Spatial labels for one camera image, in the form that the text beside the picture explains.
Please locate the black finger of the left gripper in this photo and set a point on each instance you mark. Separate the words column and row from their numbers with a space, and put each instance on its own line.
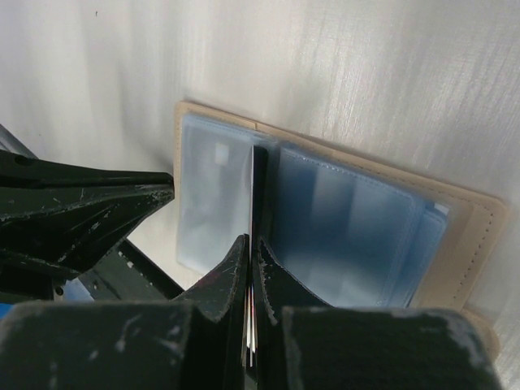
column 24, row 177
column 63, row 232

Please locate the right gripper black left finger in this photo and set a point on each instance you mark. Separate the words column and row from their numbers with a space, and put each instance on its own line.
column 194, row 341

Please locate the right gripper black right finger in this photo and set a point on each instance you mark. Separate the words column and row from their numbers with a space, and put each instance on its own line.
column 304, row 343

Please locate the beige card holder wallet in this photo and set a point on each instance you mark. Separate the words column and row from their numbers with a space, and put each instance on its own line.
column 359, row 233

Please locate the black VIP card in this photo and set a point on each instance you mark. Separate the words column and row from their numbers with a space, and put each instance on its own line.
column 214, row 190

